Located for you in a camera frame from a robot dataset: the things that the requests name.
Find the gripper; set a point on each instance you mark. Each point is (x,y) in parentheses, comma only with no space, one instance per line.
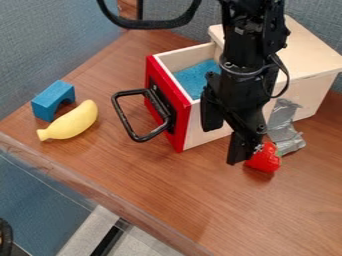
(242,96)

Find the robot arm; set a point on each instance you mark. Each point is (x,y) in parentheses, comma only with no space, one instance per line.
(249,30)

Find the drawer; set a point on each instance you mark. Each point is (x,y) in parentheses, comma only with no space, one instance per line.
(176,96)

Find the red toy strawberry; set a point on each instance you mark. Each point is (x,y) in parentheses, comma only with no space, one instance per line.
(266,158)

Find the cabinet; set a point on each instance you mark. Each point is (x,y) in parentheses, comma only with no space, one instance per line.
(302,63)

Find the yellow toy banana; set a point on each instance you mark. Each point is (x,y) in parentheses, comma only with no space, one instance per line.
(71,122)

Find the blue arch block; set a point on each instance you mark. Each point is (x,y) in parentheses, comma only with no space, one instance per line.
(52,100)

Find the grey duct tape patch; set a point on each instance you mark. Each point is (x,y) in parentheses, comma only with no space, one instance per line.
(285,130)

